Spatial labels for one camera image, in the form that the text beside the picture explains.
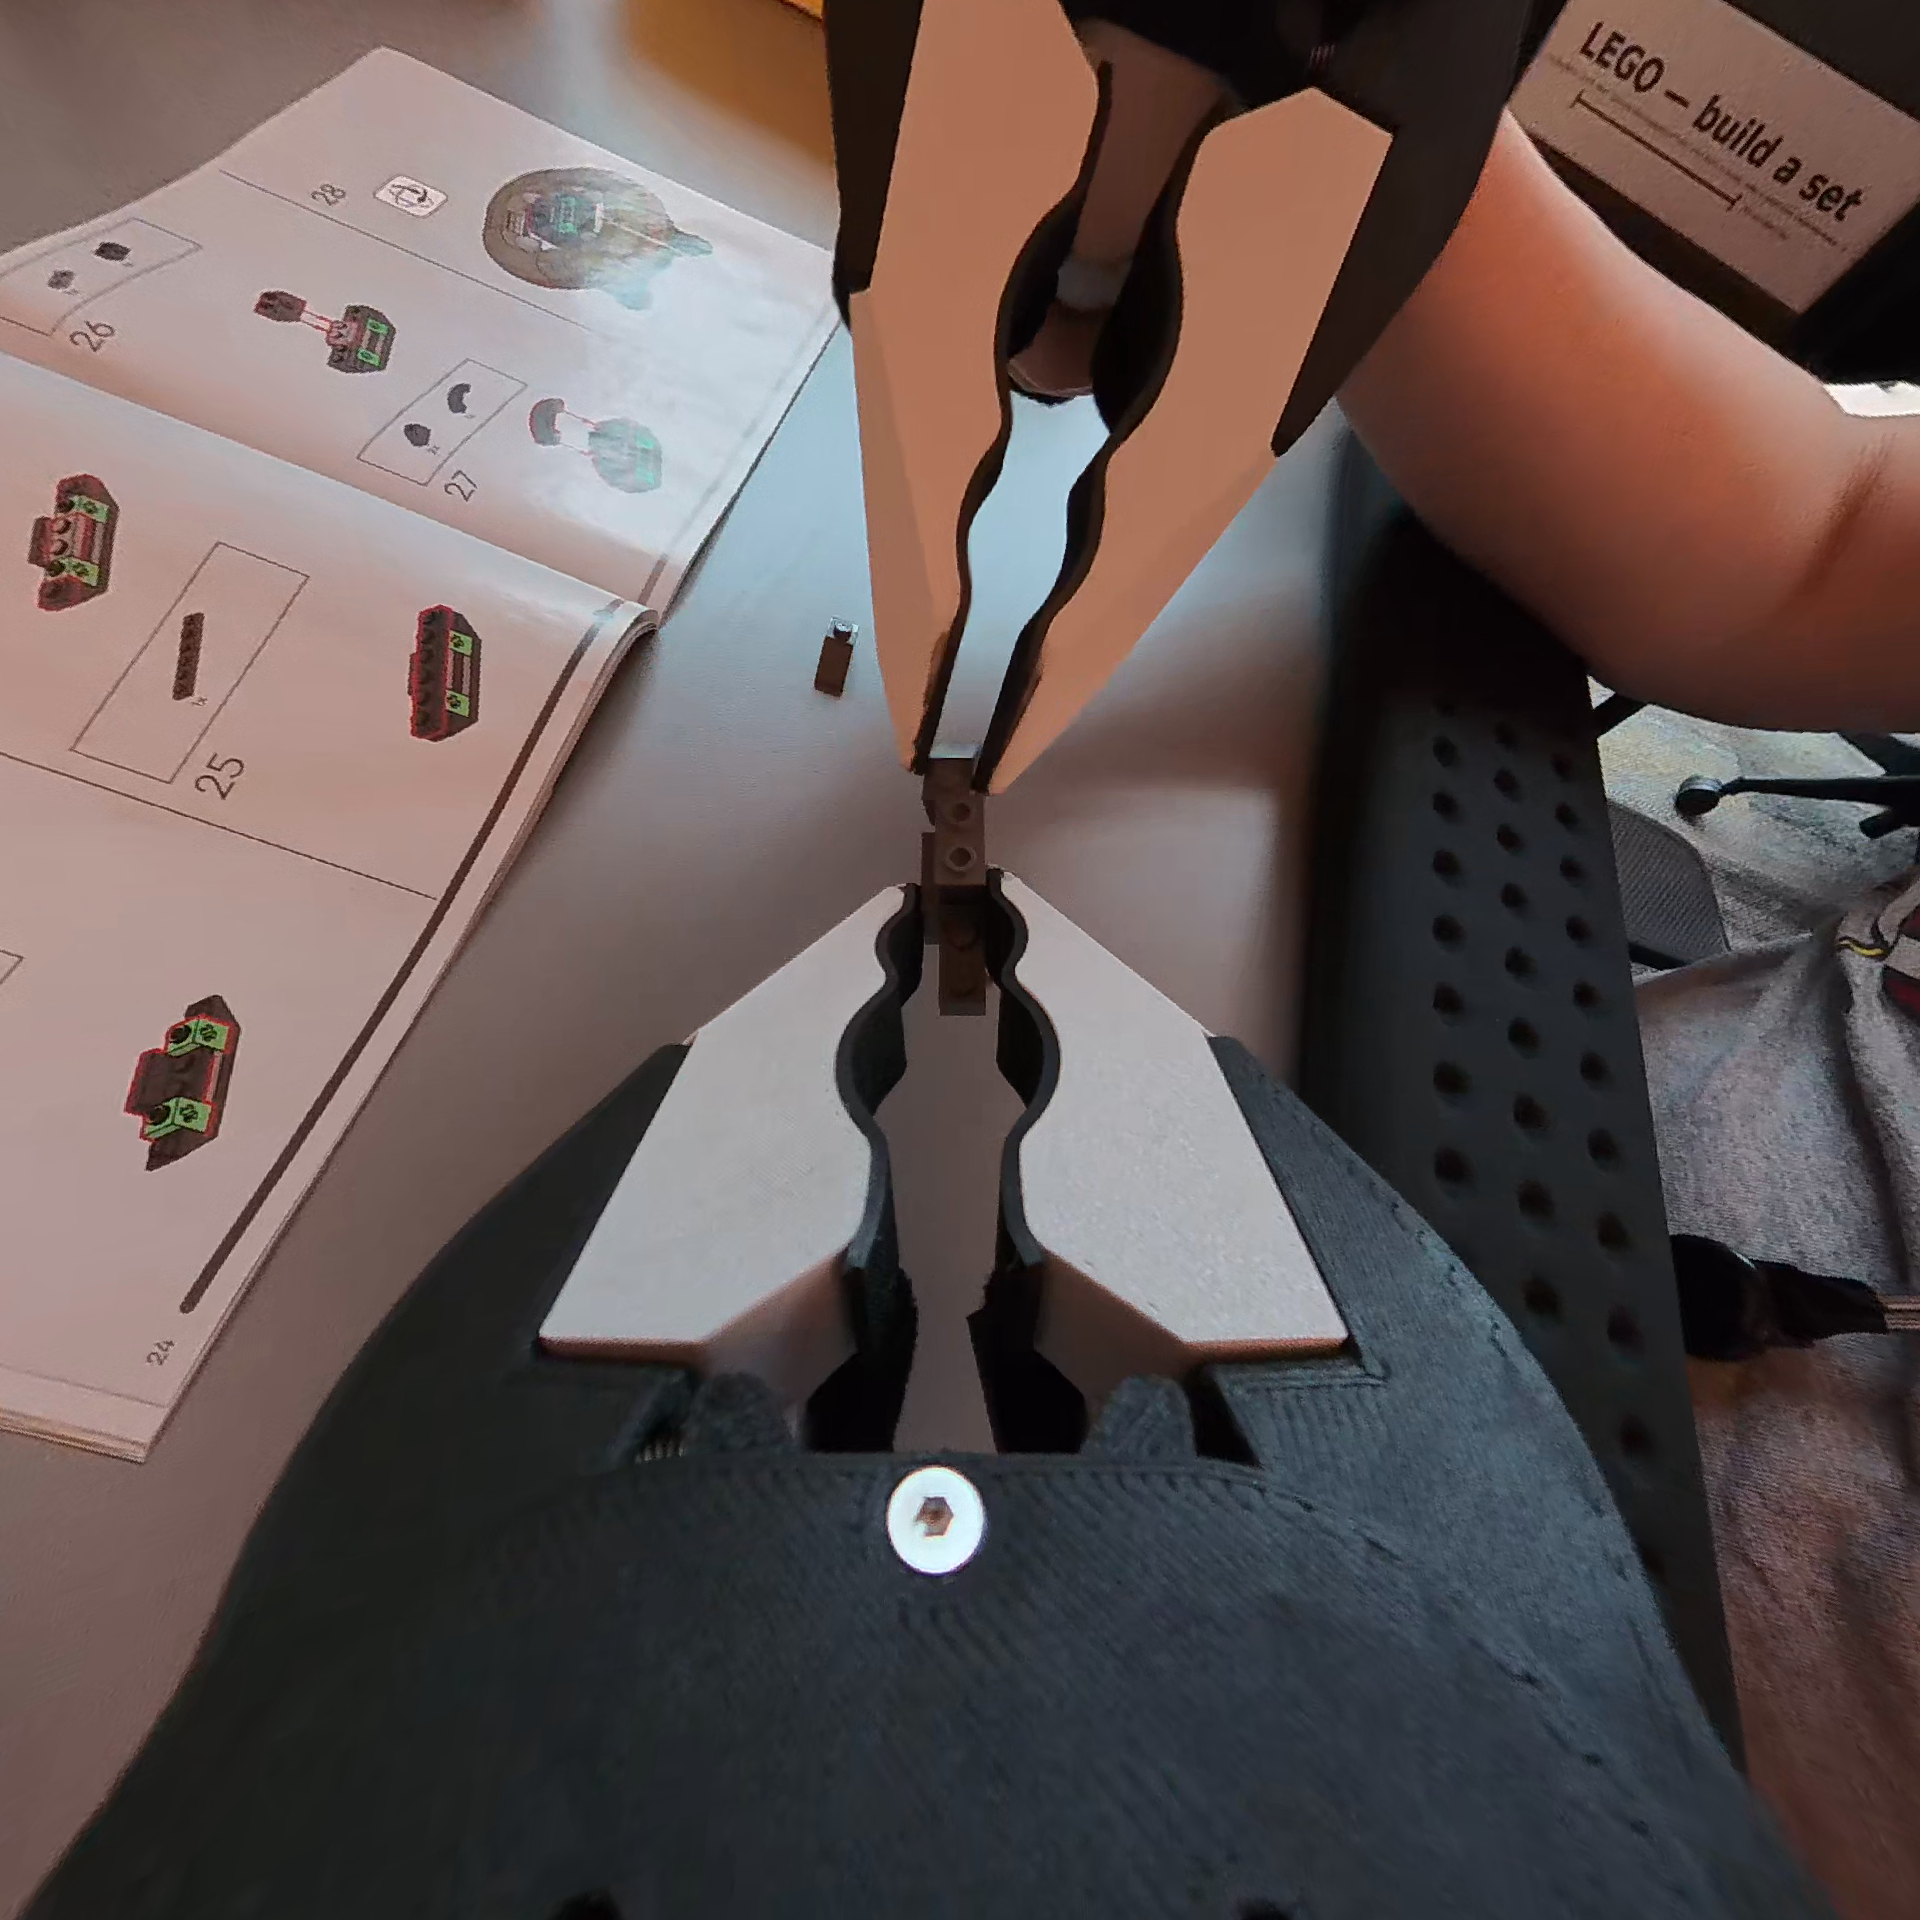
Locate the open building instruction booklet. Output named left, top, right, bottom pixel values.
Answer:
left=0, top=45, right=842, bottom=1465

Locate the black cable plug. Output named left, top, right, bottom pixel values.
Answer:
left=1668, top=1229, right=1920, bottom=1367

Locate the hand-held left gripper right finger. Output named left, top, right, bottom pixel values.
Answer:
left=976, top=873, right=1353, bottom=1433

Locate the black perforated armrest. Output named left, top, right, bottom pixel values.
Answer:
left=1297, top=435, right=1754, bottom=1764

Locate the black office chair base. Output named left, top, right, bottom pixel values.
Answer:
left=1590, top=681, right=1920, bottom=976

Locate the black framed marker sign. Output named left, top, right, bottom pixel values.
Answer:
left=1506, top=0, right=1920, bottom=317

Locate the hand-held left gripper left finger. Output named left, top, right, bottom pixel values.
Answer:
left=536, top=882, right=921, bottom=1449

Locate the person's right forearm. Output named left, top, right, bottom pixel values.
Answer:
left=1333, top=108, right=1920, bottom=740

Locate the grey desk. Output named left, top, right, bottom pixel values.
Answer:
left=0, top=0, right=1360, bottom=1920

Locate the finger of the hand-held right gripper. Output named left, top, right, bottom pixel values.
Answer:
left=972, top=88, right=1401, bottom=797
left=844, top=0, right=1120, bottom=776

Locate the long studded toy brick plate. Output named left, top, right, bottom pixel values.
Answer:
left=920, top=756, right=994, bottom=1021

